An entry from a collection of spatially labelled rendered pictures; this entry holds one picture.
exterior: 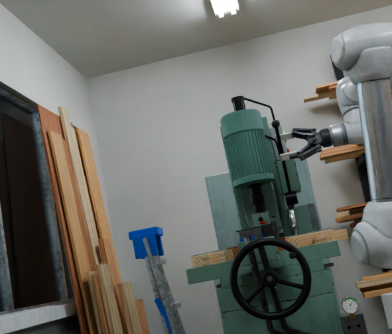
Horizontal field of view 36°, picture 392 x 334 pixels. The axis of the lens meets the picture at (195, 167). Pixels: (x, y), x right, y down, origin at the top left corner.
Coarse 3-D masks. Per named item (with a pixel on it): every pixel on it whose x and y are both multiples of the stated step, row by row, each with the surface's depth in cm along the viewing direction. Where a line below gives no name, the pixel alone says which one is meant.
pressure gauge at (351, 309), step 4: (348, 296) 219; (344, 300) 219; (348, 300) 219; (352, 300) 218; (356, 300) 218; (344, 304) 219; (348, 304) 218; (352, 304) 218; (356, 304) 218; (344, 308) 218; (348, 308) 218; (352, 308) 218; (356, 308) 218; (348, 312) 218; (352, 312) 218; (352, 316) 219
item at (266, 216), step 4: (264, 212) 246; (268, 212) 246; (252, 216) 246; (256, 216) 246; (260, 216) 246; (264, 216) 246; (268, 216) 245; (256, 220) 246; (264, 220) 245; (268, 220) 245; (256, 224) 246
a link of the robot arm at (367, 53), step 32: (352, 32) 182; (384, 32) 181; (352, 64) 183; (384, 64) 181; (384, 96) 183; (384, 128) 182; (384, 160) 182; (384, 192) 183; (384, 224) 180; (384, 256) 180
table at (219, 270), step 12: (336, 240) 229; (288, 252) 231; (312, 252) 229; (324, 252) 228; (336, 252) 228; (216, 264) 234; (228, 264) 234; (240, 264) 233; (276, 264) 221; (288, 264) 230; (192, 276) 235; (204, 276) 235; (216, 276) 234; (228, 276) 233
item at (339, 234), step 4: (328, 232) 244; (332, 232) 244; (336, 232) 244; (340, 232) 244; (344, 232) 243; (308, 236) 245; (312, 236) 245; (332, 236) 244; (336, 236) 244; (340, 236) 243; (344, 236) 243; (300, 240) 246; (304, 240) 245; (308, 240) 245; (300, 244) 245; (304, 244) 245; (308, 244) 245; (212, 256) 251; (216, 256) 250; (212, 260) 250; (216, 260) 250
